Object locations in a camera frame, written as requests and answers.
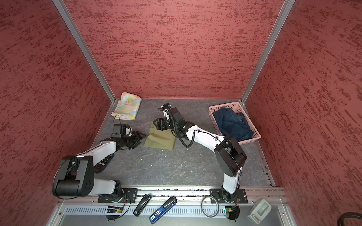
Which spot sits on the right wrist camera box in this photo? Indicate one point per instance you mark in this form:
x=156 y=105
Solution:
x=166 y=106

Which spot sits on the floral pastel skirt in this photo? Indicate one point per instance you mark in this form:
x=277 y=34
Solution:
x=127 y=107

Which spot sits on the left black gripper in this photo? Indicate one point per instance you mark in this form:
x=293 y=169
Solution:
x=138 y=138

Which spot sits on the left circuit board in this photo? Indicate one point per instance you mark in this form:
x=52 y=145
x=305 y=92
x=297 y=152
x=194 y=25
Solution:
x=114 y=210

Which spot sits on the circuit board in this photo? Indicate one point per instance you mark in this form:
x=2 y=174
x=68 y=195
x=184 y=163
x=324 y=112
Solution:
x=232 y=213
x=114 y=210

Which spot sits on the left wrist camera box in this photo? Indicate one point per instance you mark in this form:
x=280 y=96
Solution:
x=121 y=130

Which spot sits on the black calculator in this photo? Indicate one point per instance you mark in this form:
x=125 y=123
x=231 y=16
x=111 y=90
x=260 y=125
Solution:
x=99 y=167

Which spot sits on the grey plastic holder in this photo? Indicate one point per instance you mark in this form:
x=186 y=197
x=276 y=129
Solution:
x=259 y=211

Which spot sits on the pink plastic basket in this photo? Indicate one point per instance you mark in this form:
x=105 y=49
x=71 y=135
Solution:
x=236 y=107

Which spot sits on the dark blue skirt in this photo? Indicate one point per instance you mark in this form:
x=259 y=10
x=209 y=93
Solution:
x=234 y=124

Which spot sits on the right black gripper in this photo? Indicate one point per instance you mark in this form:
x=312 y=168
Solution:
x=160 y=122

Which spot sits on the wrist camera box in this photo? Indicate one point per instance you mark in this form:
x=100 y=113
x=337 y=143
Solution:
x=121 y=130
x=166 y=106

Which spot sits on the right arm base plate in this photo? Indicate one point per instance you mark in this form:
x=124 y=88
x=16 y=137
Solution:
x=217 y=195

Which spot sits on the olive green skirt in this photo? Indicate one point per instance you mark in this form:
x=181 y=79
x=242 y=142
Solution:
x=160 y=139

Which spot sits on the blue black stapler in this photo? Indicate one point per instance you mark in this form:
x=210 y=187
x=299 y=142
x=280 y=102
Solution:
x=162 y=210

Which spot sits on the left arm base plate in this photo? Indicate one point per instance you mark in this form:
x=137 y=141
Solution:
x=129 y=196

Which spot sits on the right circuit board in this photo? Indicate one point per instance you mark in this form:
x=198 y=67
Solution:
x=232 y=213

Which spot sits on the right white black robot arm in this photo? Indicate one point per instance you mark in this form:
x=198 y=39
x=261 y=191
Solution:
x=229 y=154

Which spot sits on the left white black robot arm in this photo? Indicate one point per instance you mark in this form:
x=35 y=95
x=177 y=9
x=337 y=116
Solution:
x=76 y=175

